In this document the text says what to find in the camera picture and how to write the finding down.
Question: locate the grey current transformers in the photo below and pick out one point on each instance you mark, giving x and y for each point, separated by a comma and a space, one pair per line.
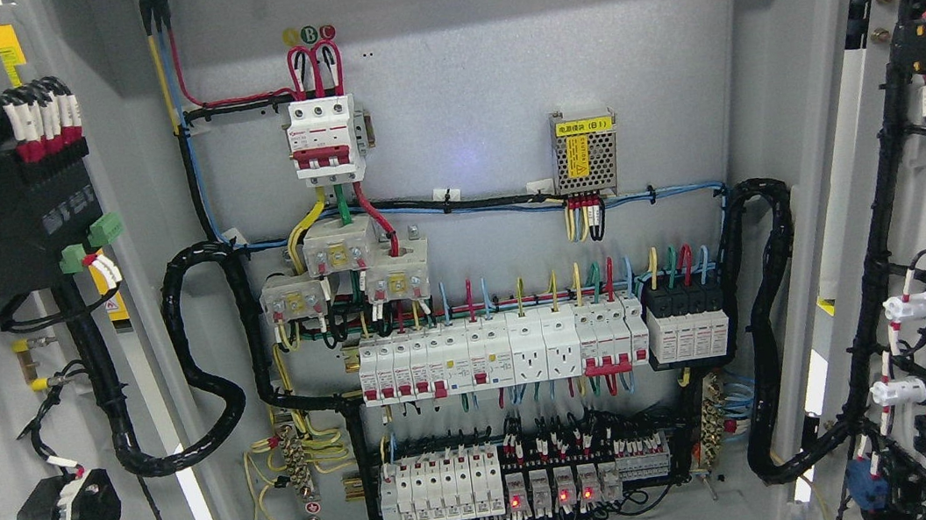
334, 254

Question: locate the metal mesh power supply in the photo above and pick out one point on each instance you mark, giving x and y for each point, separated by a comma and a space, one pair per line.
584, 151

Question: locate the white breaker and socket row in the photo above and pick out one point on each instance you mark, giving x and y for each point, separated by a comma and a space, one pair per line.
547, 343

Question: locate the relay and terminal row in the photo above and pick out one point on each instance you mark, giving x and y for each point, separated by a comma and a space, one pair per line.
561, 470

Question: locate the red white main breaker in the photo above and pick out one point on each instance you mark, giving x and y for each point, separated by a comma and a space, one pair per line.
328, 141

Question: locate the white lower breaker row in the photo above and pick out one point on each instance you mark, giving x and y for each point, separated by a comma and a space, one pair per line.
465, 483

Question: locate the black white surge protector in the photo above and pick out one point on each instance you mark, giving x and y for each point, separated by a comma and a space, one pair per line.
687, 325

